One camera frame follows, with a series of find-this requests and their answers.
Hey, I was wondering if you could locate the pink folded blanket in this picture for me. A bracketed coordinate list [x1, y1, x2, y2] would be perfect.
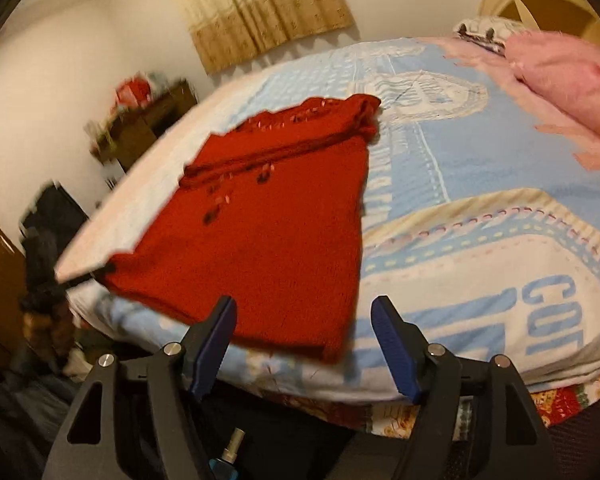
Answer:
[505, 30, 600, 153]

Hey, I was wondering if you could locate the black bag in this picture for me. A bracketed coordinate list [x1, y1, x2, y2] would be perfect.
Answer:
[22, 185, 88, 246]

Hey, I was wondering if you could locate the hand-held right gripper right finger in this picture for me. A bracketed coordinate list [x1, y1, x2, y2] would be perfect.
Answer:
[370, 295, 557, 480]

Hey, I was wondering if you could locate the red gift box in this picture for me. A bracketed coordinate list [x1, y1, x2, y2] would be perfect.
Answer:
[115, 77, 153, 108]

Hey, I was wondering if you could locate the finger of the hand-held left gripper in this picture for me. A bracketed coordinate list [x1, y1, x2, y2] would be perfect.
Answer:
[55, 262, 117, 292]

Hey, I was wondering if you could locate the grey white patterned pillow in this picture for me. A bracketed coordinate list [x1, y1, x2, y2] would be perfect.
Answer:
[452, 16, 526, 56]

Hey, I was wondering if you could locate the beige patterned window curtain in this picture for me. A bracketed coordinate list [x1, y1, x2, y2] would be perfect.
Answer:
[155, 0, 356, 76]

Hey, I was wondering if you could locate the person's left hand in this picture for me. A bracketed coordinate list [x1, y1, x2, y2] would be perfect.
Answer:
[21, 307, 76, 367]

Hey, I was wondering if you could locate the bed with blue pink sheet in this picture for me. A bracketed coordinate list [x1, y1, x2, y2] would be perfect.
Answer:
[55, 35, 600, 441]

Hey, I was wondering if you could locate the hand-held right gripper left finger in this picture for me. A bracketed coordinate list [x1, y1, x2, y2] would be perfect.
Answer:
[41, 295, 238, 480]

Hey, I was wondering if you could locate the red knitted sweater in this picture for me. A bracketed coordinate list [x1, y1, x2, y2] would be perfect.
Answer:
[97, 94, 382, 365]

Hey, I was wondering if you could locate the brown wooden desk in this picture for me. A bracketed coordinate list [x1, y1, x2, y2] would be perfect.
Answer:
[90, 77, 198, 171]

